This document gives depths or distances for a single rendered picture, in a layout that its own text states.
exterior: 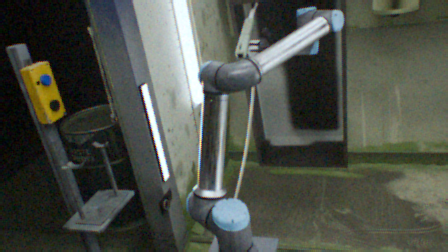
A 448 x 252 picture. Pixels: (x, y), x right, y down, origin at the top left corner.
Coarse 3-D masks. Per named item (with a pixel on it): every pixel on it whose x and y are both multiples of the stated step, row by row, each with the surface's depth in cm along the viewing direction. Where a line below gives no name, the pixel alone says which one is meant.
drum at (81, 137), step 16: (80, 112) 316; (112, 128) 278; (80, 144) 278; (112, 144) 282; (80, 160) 286; (96, 160) 283; (112, 160) 285; (128, 160) 293; (80, 176) 297; (96, 176) 288; (128, 176) 296; (96, 192) 296; (128, 208) 303; (112, 224) 307; (128, 224) 308
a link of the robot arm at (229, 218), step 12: (216, 204) 161; (228, 204) 160; (240, 204) 159; (216, 216) 155; (228, 216) 154; (240, 216) 153; (216, 228) 157; (228, 228) 153; (240, 228) 153; (228, 240) 155; (240, 240) 155; (252, 240) 162
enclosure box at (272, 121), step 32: (256, 0) 202; (288, 0) 232; (320, 0) 228; (256, 32) 250; (288, 32) 245; (288, 64) 258; (320, 64) 253; (256, 96) 267; (288, 96) 274; (320, 96) 267; (256, 128) 266; (288, 128) 291; (320, 128) 284; (288, 160) 273; (320, 160) 266
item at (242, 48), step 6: (252, 6) 212; (252, 12) 207; (252, 18) 202; (246, 24) 199; (252, 24) 199; (246, 30) 195; (252, 30) 199; (240, 36) 193; (246, 36) 191; (240, 42) 186; (246, 42) 188; (240, 48) 184; (246, 48) 186; (246, 54) 187
